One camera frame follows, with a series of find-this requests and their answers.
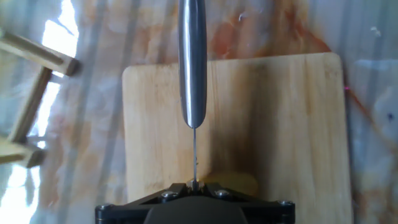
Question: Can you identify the yellow peeled potato half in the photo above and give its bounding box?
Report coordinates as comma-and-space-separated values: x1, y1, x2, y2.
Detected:
201, 170, 259, 196

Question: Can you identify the wooden knife rack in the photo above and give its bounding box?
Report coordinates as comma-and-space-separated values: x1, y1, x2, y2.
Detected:
0, 29, 81, 169

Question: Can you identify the orange marble pattern mat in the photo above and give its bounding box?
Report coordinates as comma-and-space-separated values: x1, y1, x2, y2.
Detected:
0, 0, 398, 224

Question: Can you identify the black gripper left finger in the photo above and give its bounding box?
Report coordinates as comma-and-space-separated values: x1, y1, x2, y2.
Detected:
95, 182, 195, 224

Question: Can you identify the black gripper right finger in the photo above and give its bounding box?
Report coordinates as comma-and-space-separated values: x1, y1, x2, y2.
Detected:
195, 182, 296, 224

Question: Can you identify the wooden cutting board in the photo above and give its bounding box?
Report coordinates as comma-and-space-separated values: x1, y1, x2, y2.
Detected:
121, 52, 354, 224

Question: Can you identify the steel kitchen knife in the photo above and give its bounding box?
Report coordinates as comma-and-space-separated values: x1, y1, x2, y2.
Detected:
178, 0, 208, 191

